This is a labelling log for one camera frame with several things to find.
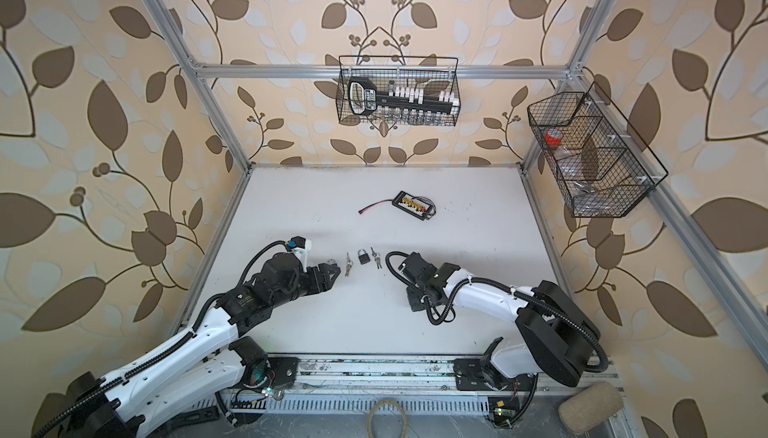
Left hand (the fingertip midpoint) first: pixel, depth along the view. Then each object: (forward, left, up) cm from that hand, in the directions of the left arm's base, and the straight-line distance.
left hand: (335, 270), depth 79 cm
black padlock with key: (+11, -5, -13) cm, 18 cm away
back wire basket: (+41, -15, +20) cm, 48 cm away
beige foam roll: (-27, -62, -9) cm, 68 cm away
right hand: (-3, -23, -12) cm, 27 cm away
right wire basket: (+27, -72, +16) cm, 79 cm away
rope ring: (-33, -11, -13) cm, 37 cm away
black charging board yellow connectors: (+30, -25, -11) cm, 40 cm away
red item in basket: (+36, -61, +18) cm, 73 cm away
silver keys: (+11, -10, -14) cm, 20 cm away
